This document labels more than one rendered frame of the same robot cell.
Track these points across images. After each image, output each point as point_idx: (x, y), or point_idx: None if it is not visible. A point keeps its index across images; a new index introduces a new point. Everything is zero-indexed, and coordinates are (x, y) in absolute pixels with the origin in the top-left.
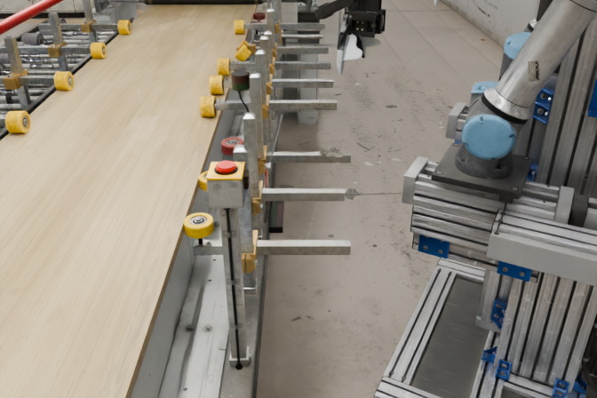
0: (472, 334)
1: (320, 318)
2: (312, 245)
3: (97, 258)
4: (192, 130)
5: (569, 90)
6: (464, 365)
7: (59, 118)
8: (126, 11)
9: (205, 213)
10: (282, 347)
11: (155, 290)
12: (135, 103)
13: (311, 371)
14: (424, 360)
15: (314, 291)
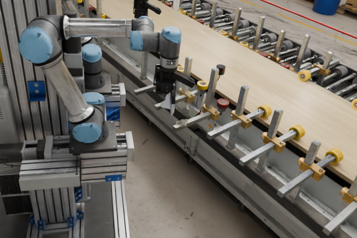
0: (92, 207)
1: (181, 221)
2: (146, 86)
3: (189, 54)
4: (251, 103)
5: None
6: (91, 189)
7: (309, 90)
8: None
9: (181, 70)
10: (183, 196)
11: None
12: (308, 111)
13: (162, 192)
14: (109, 184)
15: (199, 237)
